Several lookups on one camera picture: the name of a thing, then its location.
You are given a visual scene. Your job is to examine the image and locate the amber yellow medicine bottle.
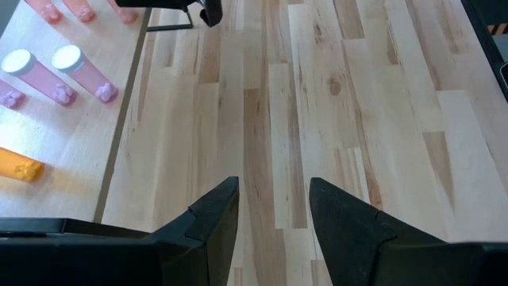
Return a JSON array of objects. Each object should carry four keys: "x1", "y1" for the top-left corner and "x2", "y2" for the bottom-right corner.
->
[{"x1": 0, "y1": 146, "x2": 44, "y2": 184}]

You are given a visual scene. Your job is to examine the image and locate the black hazard-striped floor mat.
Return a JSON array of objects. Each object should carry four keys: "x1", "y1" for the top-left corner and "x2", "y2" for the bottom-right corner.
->
[{"x1": 487, "y1": 22, "x2": 508, "y2": 36}]

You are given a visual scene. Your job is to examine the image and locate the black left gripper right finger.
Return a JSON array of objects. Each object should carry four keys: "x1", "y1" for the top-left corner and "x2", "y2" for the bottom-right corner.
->
[{"x1": 308, "y1": 176, "x2": 448, "y2": 286}]

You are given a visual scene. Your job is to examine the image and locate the wooden shelf black legs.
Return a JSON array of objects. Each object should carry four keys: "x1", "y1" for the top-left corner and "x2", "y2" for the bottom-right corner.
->
[{"x1": 0, "y1": 0, "x2": 194, "y2": 224}]

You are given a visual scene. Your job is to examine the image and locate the black aluminium table frame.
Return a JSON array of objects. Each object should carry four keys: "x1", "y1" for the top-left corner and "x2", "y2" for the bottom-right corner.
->
[{"x1": 460, "y1": 0, "x2": 508, "y2": 100}]

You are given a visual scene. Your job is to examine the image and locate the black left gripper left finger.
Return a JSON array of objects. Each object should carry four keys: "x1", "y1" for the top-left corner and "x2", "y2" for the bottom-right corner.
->
[{"x1": 148, "y1": 176, "x2": 241, "y2": 286}]

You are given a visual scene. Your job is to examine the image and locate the purple pink medicine bottle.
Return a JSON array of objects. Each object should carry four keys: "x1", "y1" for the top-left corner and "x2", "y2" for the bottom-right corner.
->
[
  {"x1": 0, "y1": 79, "x2": 25, "y2": 109},
  {"x1": 1, "y1": 48, "x2": 78, "y2": 107},
  {"x1": 51, "y1": 44, "x2": 119, "y2": 103}
]

